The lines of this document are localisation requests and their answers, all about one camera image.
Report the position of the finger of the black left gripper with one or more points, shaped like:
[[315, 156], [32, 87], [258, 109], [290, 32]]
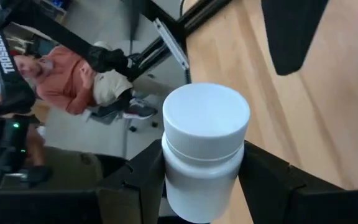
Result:
[[291, 34]]

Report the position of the white metal corner bracket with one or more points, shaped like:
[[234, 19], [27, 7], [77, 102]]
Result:
[[171, 43]]

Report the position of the white plastic pill bottle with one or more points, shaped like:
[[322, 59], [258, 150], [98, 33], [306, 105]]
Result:
[[204, 149]]

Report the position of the person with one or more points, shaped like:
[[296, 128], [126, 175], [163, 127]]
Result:
[[64, 84]]

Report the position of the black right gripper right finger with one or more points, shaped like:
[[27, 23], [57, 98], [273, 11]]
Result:
[[278, 196]]

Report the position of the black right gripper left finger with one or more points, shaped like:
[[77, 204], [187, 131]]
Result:
[[138, 183]]

